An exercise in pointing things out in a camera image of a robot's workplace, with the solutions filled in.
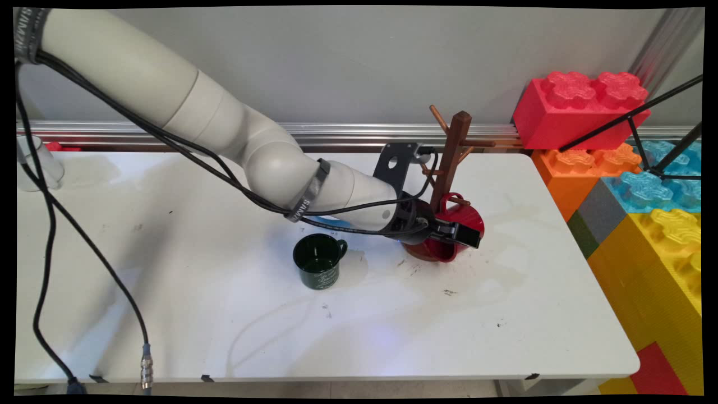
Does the black cable with metal connector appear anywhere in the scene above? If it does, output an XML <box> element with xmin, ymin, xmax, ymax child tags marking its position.
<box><xmin>16</xmin><ymin>50</ymin><xmax>438</xmax><ymax>393</ymax></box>

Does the grey strap on wrist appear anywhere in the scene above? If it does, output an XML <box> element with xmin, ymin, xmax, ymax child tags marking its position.
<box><xmin>284</xmin><ymin>159</ymin><xmax>332</xmax><ymax>223</ymax></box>

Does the dark green toy brick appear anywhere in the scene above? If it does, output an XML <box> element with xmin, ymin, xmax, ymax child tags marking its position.
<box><xmin>567</xmin><ymin>210</ymin><xmax>601</xmax><ymax>259</ymax></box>

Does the large red toy brick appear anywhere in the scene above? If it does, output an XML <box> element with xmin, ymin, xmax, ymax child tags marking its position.
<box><xmin>512</xmin><ymin>71</ymin><xmax>651</xmax><ymax>151</ymax></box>

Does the large yellow toy brick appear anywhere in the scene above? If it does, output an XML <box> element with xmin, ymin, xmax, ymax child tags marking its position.
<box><xmin>586</xmin><ymin>209</ymin><xmax>703</xmax><ymax>395</ymax></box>

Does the large orange toy brick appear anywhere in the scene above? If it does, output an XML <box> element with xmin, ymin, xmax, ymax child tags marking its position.
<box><xmin>531</xmin><ymin>143</ymin><xmax>643</xmax><ymax>222</ymax></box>

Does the large light blue toy brick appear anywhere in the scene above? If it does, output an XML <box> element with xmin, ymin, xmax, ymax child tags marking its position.
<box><xmin>578</xmin><ymin>140</ymin><xmax>702</xmax><ymax>245</ymax></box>

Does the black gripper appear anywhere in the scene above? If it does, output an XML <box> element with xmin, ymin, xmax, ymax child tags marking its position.
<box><xmin>387</xmin><ymin>194</ymin><xmax>482</xmax><ymax>250</ymax></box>

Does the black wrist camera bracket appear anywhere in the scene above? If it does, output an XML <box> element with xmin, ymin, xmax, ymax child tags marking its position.
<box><xmin>373</xmin><ymin>143</ymin><xmax>422</xmax><ymax>197</ymax></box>

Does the black tripod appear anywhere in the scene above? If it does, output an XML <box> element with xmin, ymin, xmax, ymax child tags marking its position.
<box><xmin>558</xmin><ymin>74</ymin><xmax>703</xmax><ymax>181</ymax></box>

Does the small red toy brick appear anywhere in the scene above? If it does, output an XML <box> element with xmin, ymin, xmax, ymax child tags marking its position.
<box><xmin>629</xmin><ymin>341</ymin><xmax>689</xmax><ymax>396</ymax></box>

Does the dark green enamel mug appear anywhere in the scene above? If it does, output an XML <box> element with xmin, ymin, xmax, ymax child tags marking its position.
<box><xmin>293</xmin><ymin>233</ymin><xmax>348</xmax><ymax>291</ymax></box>

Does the brown wooden mug tree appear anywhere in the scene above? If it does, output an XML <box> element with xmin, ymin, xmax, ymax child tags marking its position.
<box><xmin>401</xmin><ymin>104</ymin><xmax>497</xmax><ymax>262</ymax></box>

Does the slanted aluminium profile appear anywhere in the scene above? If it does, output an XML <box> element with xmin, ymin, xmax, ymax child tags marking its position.
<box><xmin>628</xmin><ymin>8</ymin><xmax>703</xmax><ymax>102</ymax></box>

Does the aluminium wall rail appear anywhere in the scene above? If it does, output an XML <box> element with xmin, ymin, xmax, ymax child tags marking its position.
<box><xmin>17</xmin><ymin>121</ymin><xmax>525</xmax><ymax>153</ymax></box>

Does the red speckled enamel mug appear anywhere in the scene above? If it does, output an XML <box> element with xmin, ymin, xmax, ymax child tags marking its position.
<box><xmin>418</xmin><ymin>192</ymin><xmax>485</xmax><ymax>263</ymax></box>

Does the blue and white bowl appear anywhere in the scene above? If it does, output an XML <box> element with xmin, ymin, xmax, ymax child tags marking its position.
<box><xmin>310</xmin><ymin>214</ymin><xmax>355</xmax><ymax>229</ymax></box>

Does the black cable with thick plug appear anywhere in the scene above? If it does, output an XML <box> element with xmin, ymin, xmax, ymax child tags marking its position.
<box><xmin>16</xmin><ymin>50</ymin><xmax>432</xmax><ymax>394</ymax></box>

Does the grey strap on upper arm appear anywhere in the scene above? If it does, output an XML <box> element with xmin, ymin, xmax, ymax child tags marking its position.
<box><xmin>14</xmin><ymin>8</ymin><xmax>52</xmax><ymax>65</ymax></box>

